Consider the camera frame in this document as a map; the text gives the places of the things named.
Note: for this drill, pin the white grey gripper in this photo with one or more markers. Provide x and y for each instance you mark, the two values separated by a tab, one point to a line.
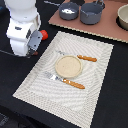
25	37

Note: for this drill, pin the red toy tomato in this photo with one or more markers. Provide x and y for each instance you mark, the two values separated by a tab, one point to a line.
44	34

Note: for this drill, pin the grey saucepan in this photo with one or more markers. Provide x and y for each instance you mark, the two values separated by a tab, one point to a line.
90	13

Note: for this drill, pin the beige bowl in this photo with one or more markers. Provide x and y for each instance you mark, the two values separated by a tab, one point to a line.
123	16

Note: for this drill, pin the grey frying pan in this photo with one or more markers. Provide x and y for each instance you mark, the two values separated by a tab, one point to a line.
67	5

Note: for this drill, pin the fork with orange handle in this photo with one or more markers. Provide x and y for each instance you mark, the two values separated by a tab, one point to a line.
69	82

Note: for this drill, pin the beige round plate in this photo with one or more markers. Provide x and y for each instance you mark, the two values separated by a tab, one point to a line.
68	66

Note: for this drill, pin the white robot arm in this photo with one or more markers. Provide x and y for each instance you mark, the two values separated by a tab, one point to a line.
22	10

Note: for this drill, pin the knife with orange handle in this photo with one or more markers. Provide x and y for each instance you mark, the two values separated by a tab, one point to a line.
79	56

